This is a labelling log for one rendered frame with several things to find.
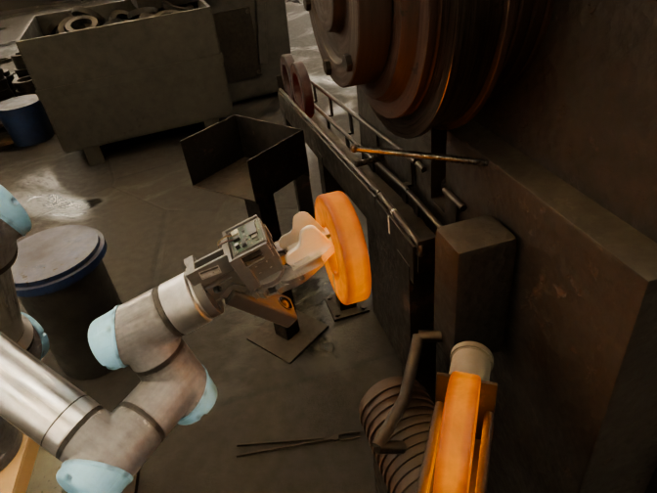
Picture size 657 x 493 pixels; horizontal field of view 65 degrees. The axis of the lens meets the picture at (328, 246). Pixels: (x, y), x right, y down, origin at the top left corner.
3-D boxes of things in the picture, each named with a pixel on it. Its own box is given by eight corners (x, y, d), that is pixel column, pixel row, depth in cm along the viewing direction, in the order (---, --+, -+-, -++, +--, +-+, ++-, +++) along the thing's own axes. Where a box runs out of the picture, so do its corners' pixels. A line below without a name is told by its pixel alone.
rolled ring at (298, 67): (298, 67, 161) (308, 65, 161) (286, 59, 176) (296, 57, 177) (307, 124, 170) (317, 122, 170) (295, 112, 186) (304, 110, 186)
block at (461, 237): (485, 321, 94) (496, 208, 80) (509, 351, 87) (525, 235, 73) (430, 336, 92) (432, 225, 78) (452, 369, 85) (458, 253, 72)
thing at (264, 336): (276, 299, 190) (235, 113, 149) (331, 327, 176) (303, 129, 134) (236, 334, 178) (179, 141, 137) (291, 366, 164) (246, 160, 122)
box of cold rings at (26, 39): (217, 94, 393) (190, -21, 347) (240, 131, 327) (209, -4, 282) (76, 125, 370) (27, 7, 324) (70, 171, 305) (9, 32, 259)
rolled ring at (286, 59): (286, 59, 177) (296, 57, 177) (277, 52, 192) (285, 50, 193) (295, 112, 186) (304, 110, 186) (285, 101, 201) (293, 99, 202)
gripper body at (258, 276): (272, 242, 63) (184, 287, 63) (299, 287, 68) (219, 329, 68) (260, 210, 69) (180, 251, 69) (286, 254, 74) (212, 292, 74)
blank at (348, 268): (330, 174, 74) (308, 179, 74) (367, 218, 61) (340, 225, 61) (341, 264, 82) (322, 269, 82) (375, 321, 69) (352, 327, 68)
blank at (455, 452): (469, 485, 65) (443, 478, 67) (483, 364, 65) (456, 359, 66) (460, 551, 51) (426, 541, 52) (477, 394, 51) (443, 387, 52)
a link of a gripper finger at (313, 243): (341, 214, 64) (276, 248, 64) (357, 247, 68) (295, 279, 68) (334, 202, 67) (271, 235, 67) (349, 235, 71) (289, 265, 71)
